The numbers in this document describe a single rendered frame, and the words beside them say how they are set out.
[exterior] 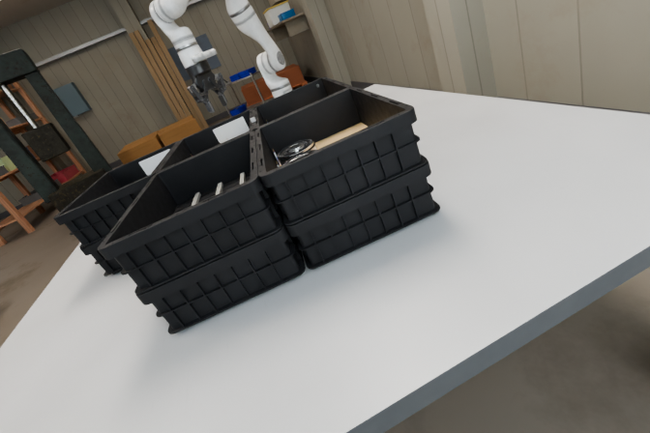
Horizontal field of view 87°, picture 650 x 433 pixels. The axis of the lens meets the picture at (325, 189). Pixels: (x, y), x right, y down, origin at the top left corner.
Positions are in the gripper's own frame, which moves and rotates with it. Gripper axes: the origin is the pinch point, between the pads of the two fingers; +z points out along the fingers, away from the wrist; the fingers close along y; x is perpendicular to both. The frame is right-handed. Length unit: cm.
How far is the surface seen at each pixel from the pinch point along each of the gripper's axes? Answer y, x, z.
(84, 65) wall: -276, -723, -110
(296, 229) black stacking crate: 39, 58, 19
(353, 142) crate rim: 28, 69, 8
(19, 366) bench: 81, -4, 30
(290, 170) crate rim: 37, 60, 8
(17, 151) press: -35, -462, -11
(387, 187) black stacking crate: 26, 71, 19
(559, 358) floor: -3, 91, 100
